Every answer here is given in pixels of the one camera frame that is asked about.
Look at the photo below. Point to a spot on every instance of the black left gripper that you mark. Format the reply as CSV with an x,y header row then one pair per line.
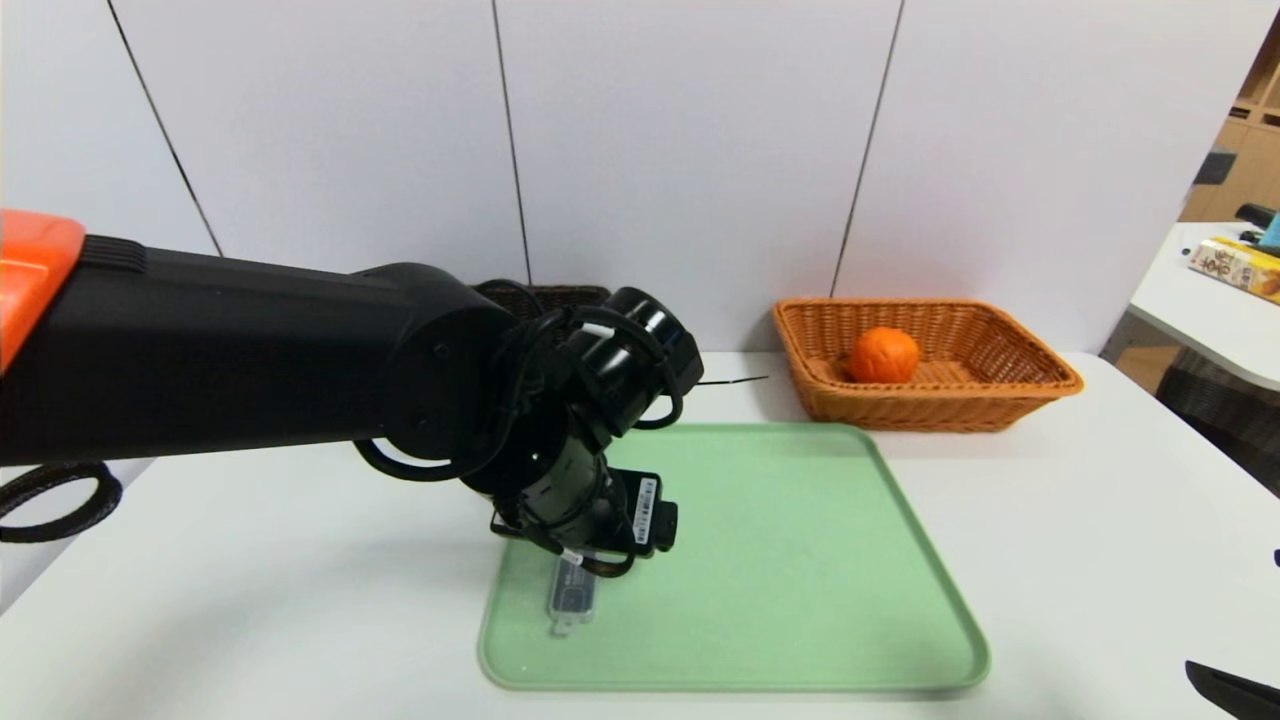
x,y
643,511

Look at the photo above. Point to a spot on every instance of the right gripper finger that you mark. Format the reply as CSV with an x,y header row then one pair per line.
x,y
1240,690

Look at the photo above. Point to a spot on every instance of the grey clear plastic case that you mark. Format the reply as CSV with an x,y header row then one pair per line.
x,y
573,598

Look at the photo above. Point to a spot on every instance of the orange fruit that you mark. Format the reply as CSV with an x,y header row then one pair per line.
x,y
884,356

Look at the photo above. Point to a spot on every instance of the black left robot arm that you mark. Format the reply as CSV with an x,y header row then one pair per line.
x,y
250,350

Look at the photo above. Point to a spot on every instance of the dark brown wicker basket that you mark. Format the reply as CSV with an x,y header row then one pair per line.
x,y
560,297

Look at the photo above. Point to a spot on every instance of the orange wicker basket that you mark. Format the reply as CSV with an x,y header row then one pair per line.
x,y
915,405

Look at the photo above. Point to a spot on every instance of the light green plastic tray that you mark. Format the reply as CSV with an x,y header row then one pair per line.
x,y
800,570

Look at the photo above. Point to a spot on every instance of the white side table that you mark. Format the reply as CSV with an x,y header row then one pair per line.
x,y
1190,315

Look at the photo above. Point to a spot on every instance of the yellow snack box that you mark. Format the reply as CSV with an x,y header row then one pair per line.
x,y
1235,268

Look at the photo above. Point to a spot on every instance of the teal object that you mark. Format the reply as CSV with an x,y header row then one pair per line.
x,y
1272,232

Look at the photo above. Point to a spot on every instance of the small black object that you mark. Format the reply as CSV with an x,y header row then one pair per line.
x,y
1257,215

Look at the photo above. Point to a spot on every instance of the grey panel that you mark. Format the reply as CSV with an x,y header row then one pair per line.
x,y
1214,167

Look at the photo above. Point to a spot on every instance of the wooden shelf cabinet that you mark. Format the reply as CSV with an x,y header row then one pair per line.
x,y
1250,150

